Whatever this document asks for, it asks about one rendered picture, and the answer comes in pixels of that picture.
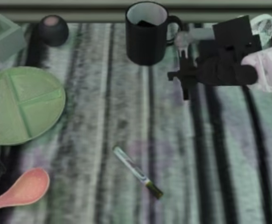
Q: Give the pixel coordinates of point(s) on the black ceramic mug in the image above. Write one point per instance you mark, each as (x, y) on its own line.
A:
(145, 44)

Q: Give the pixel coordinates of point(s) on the striped grey table cloth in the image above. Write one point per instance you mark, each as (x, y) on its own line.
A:
(117, 112)

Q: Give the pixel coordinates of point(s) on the white marker pen black cap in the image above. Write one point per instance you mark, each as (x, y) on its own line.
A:
(135, 171)

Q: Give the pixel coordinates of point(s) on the green divided round plate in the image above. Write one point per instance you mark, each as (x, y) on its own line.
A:
(21, 105)

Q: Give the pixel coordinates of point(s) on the pale green square box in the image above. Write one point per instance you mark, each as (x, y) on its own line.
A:
(4, 38)

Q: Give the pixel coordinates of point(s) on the pink plastic spoon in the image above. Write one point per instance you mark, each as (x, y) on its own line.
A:
(26, 189)

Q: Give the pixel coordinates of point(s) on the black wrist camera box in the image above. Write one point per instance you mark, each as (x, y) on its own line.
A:
(236, 35)

